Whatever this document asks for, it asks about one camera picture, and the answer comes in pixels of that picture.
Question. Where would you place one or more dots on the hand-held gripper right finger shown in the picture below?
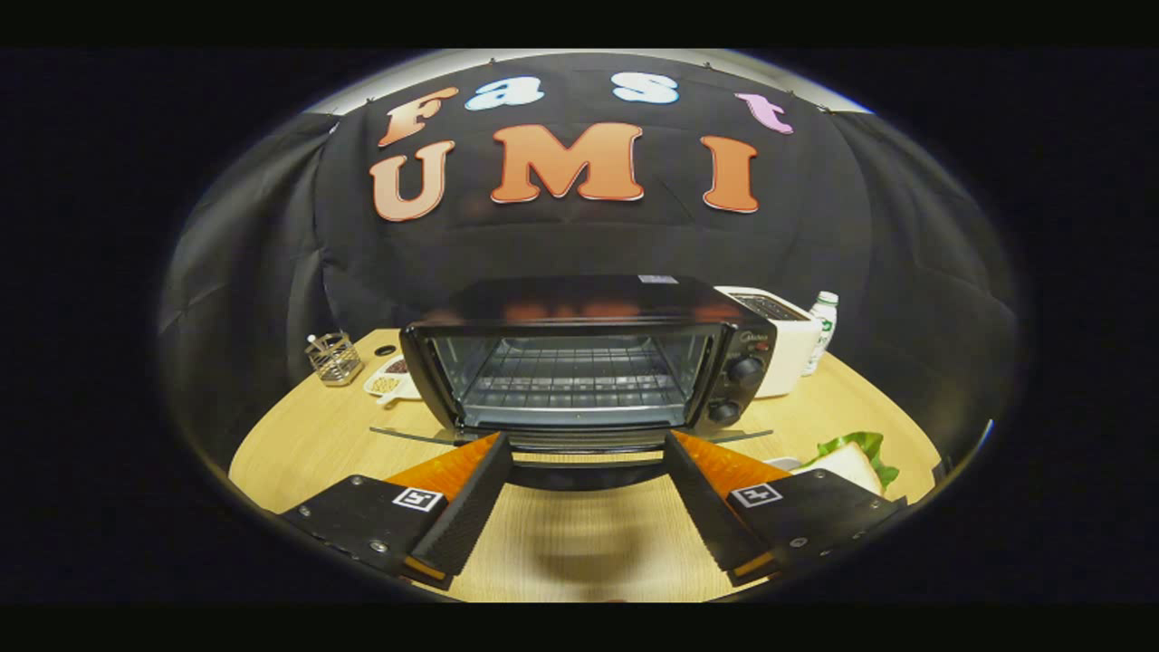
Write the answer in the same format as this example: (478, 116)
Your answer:
(706, 507)

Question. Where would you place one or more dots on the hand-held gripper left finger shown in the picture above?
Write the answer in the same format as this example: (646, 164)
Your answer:
(471, 512)

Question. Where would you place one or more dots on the lettuce sandwich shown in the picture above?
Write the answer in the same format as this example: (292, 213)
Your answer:
(851, 464)

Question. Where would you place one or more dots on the black toaster oven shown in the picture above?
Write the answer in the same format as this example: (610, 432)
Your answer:
(589, 308)

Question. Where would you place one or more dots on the white pop-up toaster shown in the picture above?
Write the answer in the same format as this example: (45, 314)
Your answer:
(788, 353)

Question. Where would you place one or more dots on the white rectangular plate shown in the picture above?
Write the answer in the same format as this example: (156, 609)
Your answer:
(786, 463)

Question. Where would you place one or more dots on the white divided snack dish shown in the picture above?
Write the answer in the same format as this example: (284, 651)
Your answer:
(391, 380)

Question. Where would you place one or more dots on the white bottle with green label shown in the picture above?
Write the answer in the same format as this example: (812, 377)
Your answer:
(822, 330)

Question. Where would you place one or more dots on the white stick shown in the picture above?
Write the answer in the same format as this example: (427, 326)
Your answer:
(316, 342)

